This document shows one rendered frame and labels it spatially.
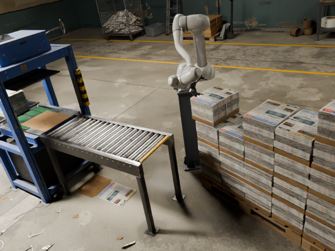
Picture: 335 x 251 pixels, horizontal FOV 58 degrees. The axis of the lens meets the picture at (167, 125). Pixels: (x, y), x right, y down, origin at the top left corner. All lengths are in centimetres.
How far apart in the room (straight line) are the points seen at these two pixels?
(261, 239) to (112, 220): 145
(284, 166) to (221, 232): 90
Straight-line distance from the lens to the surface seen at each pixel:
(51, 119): 375
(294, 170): 249
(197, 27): 277
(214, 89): 304
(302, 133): 233
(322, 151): 227
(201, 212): 318
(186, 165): 374
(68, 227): 342
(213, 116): 279
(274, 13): 930
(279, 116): 252
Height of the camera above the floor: 227
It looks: 29 degrees down
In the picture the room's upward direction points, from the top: 9 degrees counter-clockwise
